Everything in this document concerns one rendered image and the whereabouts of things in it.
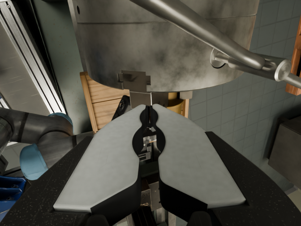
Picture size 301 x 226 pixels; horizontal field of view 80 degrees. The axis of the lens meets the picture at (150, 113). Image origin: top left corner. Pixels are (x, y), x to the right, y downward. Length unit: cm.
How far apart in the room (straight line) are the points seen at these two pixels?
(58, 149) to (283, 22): 231
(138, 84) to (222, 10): 14
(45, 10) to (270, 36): 201
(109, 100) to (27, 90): 80
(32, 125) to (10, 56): 83
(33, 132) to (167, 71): 36
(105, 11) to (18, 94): 115
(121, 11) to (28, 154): 32
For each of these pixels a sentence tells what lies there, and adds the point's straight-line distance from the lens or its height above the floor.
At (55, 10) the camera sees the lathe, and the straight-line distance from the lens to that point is 90.
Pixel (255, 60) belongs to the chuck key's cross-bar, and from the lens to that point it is 21.
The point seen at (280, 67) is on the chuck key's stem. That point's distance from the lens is 21.
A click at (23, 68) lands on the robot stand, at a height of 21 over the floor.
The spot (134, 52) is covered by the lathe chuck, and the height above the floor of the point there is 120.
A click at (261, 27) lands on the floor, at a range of 221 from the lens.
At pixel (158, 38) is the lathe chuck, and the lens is 24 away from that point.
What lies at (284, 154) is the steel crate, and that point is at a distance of 312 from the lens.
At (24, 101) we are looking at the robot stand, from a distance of 137.
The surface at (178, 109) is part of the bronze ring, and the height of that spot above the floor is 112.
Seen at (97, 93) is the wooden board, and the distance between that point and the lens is 59.
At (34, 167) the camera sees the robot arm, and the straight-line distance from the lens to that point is 44.
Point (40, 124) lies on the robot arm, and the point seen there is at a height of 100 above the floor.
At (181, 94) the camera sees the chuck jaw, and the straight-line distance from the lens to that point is 42.
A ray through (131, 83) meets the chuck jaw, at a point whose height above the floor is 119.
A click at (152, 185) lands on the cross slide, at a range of 79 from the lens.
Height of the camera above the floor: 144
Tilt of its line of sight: 56 degrees down
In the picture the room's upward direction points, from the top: 142 degrees clockwise
